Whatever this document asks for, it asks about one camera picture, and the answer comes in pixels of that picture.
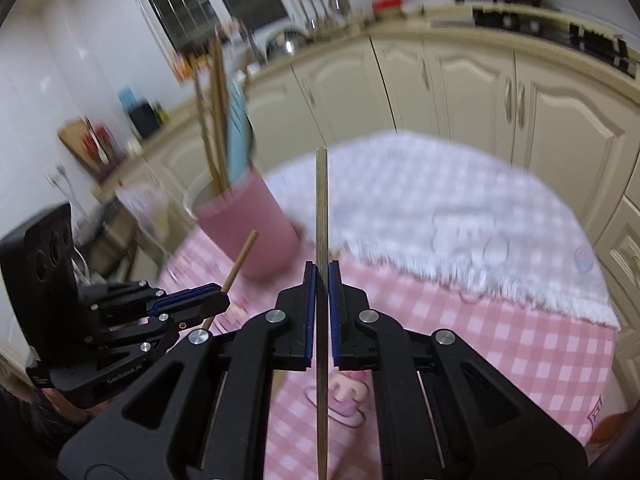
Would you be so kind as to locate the light blue knife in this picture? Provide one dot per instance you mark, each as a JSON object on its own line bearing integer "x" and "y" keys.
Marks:
{"x": 239, "y": 135}

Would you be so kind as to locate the steel bowl by sink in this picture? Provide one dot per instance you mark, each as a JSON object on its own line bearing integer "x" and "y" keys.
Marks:
{"x": 286, "y": 43}

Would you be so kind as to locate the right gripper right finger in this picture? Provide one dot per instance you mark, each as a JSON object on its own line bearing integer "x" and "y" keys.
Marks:
{"x": 442, "y": 410}

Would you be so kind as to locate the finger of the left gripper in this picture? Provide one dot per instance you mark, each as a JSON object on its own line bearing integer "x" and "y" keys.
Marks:
{"x": 183, "y": 299}
{"x": 197, "y": 313}

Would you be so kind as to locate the black gas stove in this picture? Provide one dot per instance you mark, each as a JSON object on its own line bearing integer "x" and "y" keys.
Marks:
{"x": 530, "y": 18}

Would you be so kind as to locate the pink utensil cup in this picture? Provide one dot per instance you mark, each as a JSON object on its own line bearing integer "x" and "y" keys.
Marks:
{"x": 227, "y": 219}

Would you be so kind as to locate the wooden chopstick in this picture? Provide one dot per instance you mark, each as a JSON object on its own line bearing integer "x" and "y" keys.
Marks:
{"x": 212, "y": 169}
{"x": 219, "y": 95}

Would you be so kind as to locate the red container on counter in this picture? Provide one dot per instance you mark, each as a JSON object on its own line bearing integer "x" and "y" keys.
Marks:
{"x": 384, "y": 7}

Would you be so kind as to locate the pink checkered tablecloth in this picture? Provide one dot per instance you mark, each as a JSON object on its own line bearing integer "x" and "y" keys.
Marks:
{"x": 394, "y": 196}

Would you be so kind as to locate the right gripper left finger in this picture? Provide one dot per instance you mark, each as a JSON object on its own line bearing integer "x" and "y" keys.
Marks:
{"x": 201, "y": 411}

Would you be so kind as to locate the black kettle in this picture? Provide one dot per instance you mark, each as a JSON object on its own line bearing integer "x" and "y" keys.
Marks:
{"x": 145, "y": 120}

